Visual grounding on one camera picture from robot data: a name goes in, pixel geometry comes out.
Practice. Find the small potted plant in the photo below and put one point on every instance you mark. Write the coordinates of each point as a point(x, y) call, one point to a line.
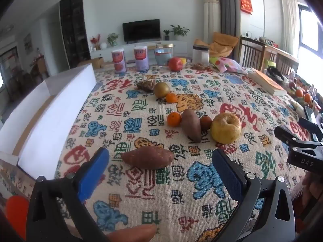
point(166, 34)

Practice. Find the white standing air conditioner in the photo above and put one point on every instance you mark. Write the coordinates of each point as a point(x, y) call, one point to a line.
point(211, 17)

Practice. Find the grey curtain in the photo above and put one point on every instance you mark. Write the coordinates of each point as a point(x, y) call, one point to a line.
point(228, 5)

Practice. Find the floral fabric bag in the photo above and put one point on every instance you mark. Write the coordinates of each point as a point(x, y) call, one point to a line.
point(227, 64)

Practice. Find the pile of brown dried snacks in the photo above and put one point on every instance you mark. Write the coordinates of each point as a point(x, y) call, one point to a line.
point(200, 66)

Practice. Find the small orange fruit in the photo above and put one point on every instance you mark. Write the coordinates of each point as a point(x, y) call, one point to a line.
point(299, 92)
point(307, 97)

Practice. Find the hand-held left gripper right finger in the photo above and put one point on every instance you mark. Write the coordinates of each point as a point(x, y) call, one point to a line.
point(228, 176)

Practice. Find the yellow lounge chair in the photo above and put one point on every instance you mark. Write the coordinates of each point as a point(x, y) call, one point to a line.
point(222, 44)

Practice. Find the white curtain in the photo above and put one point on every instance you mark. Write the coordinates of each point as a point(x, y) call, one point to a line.
point(289, 22)

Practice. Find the white television cabinet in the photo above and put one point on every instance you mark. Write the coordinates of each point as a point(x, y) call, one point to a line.
point(176, 46)

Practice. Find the right red-label can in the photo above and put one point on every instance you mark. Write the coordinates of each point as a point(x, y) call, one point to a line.
point(141, 58)

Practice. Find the white cardboard box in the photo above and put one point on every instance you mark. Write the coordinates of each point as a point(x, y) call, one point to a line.
point(63, 105)

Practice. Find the red apple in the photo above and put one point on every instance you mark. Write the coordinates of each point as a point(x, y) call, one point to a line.
point(175, 64)

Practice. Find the red-label can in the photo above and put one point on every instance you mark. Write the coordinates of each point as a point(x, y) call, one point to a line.
point(119, 61)
point(141, 58)

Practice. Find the left red-label can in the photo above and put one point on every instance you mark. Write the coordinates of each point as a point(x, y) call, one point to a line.
point(119, 61)

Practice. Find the red wall hanging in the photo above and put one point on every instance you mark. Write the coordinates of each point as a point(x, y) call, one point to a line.
point(246, 4)

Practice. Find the large leafy potted plant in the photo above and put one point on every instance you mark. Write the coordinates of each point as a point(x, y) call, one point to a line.
point(179, 31)

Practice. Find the dining table with chairs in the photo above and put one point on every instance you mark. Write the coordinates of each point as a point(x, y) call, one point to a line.
point(30, 73)

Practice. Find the person's left hand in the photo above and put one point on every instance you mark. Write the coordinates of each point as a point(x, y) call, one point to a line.
point(136, 233)

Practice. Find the orange fuzzy clothing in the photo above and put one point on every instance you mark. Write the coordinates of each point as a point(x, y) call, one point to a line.
point(16, 213)

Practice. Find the dark glass display cabinet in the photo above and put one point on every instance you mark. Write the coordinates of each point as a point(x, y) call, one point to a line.
point(74, 30)

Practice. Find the purple sweet potato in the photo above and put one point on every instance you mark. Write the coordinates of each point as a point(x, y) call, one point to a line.
point(147, 158)
point(191, 124)

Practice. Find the potted green plant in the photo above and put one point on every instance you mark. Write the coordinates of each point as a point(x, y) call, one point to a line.
point(113, 39)

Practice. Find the green-brown pear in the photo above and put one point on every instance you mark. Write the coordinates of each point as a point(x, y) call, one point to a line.
point(161, 90)

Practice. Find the framed wall picture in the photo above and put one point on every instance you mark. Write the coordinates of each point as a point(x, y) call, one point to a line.
point(28, 43)

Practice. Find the bright window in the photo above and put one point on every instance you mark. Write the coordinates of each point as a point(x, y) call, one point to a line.
point(311, 35)

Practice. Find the orange tangerine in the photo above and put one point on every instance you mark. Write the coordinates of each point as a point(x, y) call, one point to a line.
point(171, 98)
point(174, 119)

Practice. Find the small brown round fruit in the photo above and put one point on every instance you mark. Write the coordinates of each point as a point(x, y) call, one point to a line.
point(206, 123)

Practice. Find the black television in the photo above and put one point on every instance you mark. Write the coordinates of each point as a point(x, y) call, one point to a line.
point(141, 31)

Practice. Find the brown cardboard box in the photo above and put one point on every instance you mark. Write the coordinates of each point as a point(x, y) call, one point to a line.
point(97, 62)

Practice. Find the person's right hand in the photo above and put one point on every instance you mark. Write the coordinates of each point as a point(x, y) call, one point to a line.
point(316, 189)

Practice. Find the round white vase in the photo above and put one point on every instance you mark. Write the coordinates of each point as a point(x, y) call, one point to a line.
point(103, 46)

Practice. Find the wrinkled yellow apple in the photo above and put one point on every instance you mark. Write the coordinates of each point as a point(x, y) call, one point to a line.
point(225, 128)

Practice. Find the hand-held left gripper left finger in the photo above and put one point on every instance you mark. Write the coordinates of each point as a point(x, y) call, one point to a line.
point(90, 176)

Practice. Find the red flowers in vase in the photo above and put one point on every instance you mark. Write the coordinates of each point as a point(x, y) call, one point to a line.
point(95, 41)

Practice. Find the glass jar with gold lid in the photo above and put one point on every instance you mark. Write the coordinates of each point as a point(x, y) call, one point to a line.
point(164, 55)

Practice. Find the small yellow object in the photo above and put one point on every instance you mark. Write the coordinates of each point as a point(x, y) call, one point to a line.
point(184, 61)

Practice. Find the patterned woven tablecloth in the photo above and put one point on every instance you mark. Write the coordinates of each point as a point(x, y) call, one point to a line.
point(161, 201)

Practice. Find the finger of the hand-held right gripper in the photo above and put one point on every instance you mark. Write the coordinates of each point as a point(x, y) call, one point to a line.
point(282, 132)
point(314, 131)

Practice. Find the clear jar with black lid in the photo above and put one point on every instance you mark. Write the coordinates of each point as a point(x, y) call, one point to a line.
point(200, 55)

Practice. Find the thick paperback book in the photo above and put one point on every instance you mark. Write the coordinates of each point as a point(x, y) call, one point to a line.
point(268, 82)

